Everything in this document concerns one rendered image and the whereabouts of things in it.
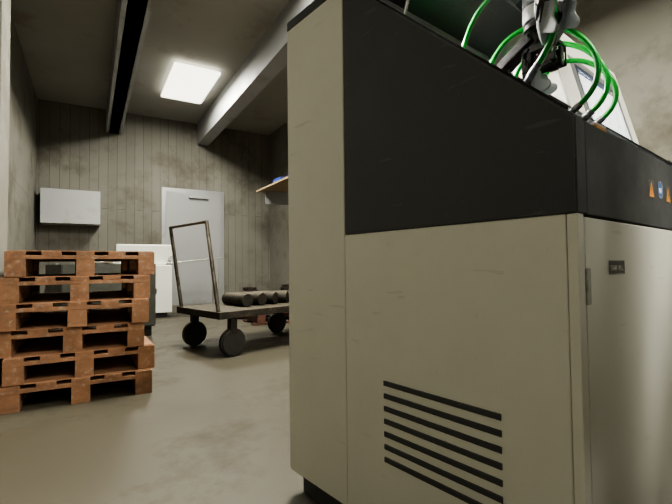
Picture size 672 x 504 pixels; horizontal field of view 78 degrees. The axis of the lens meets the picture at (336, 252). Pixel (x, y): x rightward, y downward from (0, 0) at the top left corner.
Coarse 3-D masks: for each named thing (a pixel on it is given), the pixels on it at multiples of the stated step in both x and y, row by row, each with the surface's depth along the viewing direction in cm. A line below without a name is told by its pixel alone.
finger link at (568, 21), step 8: (568, 0) 87; (560, 8) 88; (568, 8) 88; (560, 16) 90; (568, 16) 89; (576, 16) 87; (560, 24) 90; (568, 24) 89; (576, 24) 87; (560, 32) 92
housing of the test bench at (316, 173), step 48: (336, 0) 116; (288, 48) 135; (336, 48) 116; (288, 96) 135; (336, 96) 116; (288, 144) 134; (336, 144) 115; (288, 192) 134; (336, 192) 115; (336, 240) 115; (336, 288) 115; (336, 336) 114; (336, 384) 114; (336, 432) 114; (336, 480) 114
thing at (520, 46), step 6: (528, 36) 107; (522, 42) 108; (528, 42) 107; (516, 48) 109; (522, 48) 108; (510, 54) 111; (516, 54) 110; (504, 60) 112; (510, 60) 111; (516, 60) 112; (498, 66) 114; (504, 66) 112; (510, 66) 113; (516, 66) 114; (510, 72) 114
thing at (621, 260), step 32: (608, 224) 76; (608, 256) 75; (640, 256) 87; (608, 288) 75; (640, 288) 86; (608, 320) 74; (640, 320) 86; (608, 352) 74; (640, 352) 85; (608, 384) 73; (640, 384) 84; (608, 416) 73; (640, 416) 84; (608, 448) 72; (640, 448) 83; (608, 480) 72; (640, 480) 82
